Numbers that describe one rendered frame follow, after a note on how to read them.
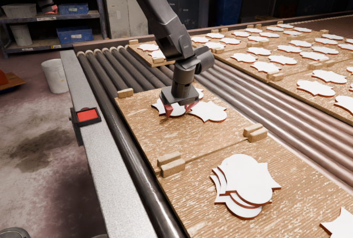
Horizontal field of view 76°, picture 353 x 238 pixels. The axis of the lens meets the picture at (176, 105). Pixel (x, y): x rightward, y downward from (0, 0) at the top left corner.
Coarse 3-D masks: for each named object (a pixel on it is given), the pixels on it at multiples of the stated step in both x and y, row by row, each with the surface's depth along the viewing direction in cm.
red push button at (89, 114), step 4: (80, 112) 78; (84, 112) 78; (88, 112) 78; (92, 112) 78; (80, 116) 76; (84, 116) 76; (88, 116) 76; (92, 116) 76; (96, 116) 76; (80, 120) 73
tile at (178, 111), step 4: (160, 100) 81; (156, 104) 79; (160, 104) 79; (172, 104) 79; (176, 104) 79; (156, 108) 78; (160, 108) 77; (176, 108) 77; (180, 108) 77; (160, 112) 74; (164, 112) 74; (172, 112) 74; (176, 112) 74; (180, 112) 74; (184, 112) 75; (172, 116) 73; (176, 116) 73; (180, 116) 74
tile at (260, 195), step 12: (240, 156) 54; (228, 168) 51; (240, 168) 51; (252, 168) 51; (264, 168) 51; (228, 180) 48; (240, 180) 48; (252, 180) 48; (264, 180) 48; (228, 192) 46; (240, 192) 45; (252, 192) 45; (264, 192) 45; (252, 204) 44; (264, 204) 44
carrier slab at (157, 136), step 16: (144, 96) 86; (208, 96) 86; (128, 112) 76; (144, 112) 76; (144, 128) 69; (160, 128) 69; (176, 128) 69; (192, 128) 69; (208, 128) 69; (224, 128) 69; (240, 128) 69; (144, 144) 62; (160, 144) 62; (176, 144) 62; (192, 144) 62; (208, 144) 62; (224, 144) 62; (192, 160) 58
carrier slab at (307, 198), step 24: (240, 144) 62; (264, 144) 62; (192, 168) 55; (288, 168) 55; (312, 168) 55; (168, 192) 49; (192, 192) 49; (288, 192) 49; (312, 192) 49; (336, 192) 49; (192, 216) 44; (216, 216) 44; (264, 216) 44; (288, 216) 44; (312, 216) 44; (336, 216) 44
